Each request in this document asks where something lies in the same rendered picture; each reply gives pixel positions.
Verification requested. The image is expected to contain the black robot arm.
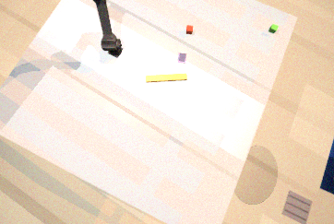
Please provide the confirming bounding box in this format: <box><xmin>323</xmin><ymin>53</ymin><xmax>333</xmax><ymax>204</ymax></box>
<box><xmin>93</xmin><ymin>0</ymin><xmax>123</xmax><ymax>58</ymax></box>

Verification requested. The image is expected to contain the small orange block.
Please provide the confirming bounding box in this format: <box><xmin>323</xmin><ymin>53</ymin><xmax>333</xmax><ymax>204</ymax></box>
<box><xmin>186</xmin><ymin>25</ymin><xmax>193</xmax><ymax>34</ymax></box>

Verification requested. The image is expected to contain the small green block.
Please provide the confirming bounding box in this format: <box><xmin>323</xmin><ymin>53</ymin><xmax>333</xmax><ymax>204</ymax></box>
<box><xmin>268</xmin><ymin>24</ymin><xmax>279</xmax><ymax>33</ymax></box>

